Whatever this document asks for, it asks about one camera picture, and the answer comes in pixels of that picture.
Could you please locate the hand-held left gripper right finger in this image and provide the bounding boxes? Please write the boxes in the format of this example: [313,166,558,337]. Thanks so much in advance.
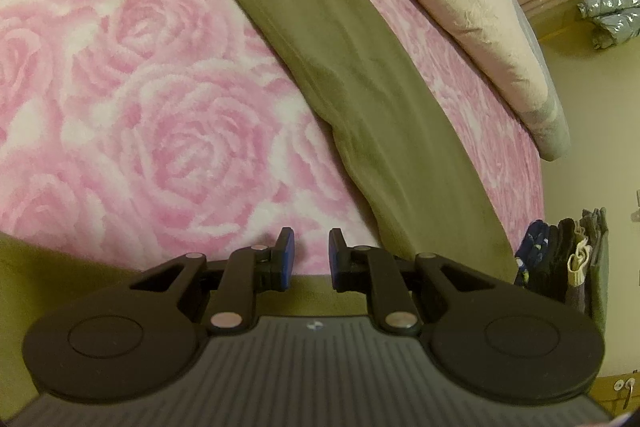
[327,229,498,334]

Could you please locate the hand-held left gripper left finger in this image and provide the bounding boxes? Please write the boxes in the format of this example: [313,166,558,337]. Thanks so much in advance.
[129,228,296,334]

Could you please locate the olive pants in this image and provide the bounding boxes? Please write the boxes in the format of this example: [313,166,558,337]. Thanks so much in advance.
[0,0,521,413]

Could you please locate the pink floral blanket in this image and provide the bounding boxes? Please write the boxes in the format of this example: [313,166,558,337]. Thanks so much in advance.
[0,0,546,288]

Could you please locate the row of hanging socks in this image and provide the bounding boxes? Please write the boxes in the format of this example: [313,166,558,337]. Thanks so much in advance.
[514,207,611,324]

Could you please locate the grey striped folded quilt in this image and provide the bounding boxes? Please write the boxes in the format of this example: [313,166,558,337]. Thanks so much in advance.
[300,0,572,162]

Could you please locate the silver puffer jacket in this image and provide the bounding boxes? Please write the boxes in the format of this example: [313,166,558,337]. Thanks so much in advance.
[576,0,640,51]

